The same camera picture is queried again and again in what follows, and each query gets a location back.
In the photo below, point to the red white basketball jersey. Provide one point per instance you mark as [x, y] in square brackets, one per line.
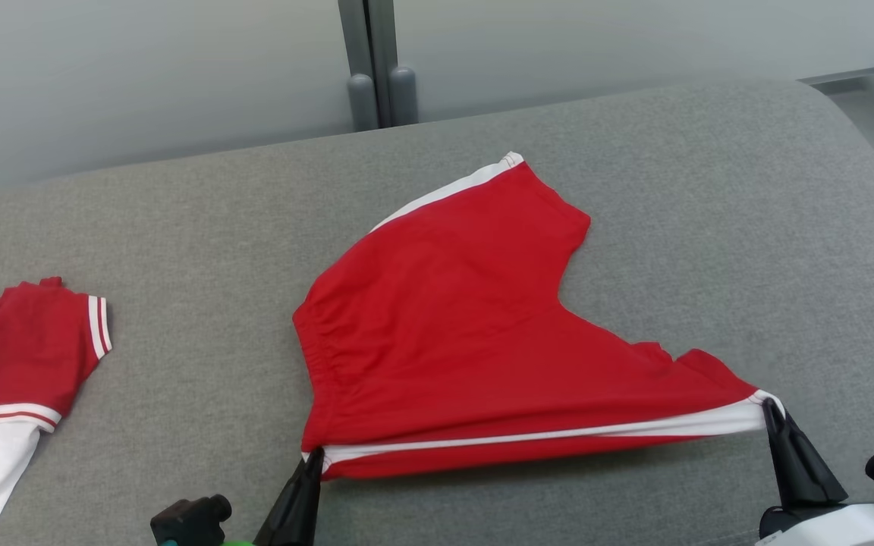
[20, 349]

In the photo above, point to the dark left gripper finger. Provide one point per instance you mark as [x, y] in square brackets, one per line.
[297, 508]

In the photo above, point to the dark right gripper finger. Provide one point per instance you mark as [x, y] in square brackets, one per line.
[801, 470]

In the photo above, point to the grey metal partition post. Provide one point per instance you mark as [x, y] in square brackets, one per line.
[369, 34]

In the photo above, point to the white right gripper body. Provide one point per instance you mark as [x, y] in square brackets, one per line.
[839, 527]

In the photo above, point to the red shorts white side stripe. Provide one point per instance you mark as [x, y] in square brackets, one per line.
[444, 326]

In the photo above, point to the dark grey partition base rail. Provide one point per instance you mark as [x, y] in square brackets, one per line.
[843, 80]

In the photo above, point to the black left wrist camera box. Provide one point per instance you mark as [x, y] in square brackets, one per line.
[190, 519]

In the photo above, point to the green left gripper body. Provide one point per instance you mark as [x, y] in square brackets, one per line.
[241, 542]

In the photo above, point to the grey cylindrical post cap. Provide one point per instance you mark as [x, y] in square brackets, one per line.
[362, 102]
[402, 95]

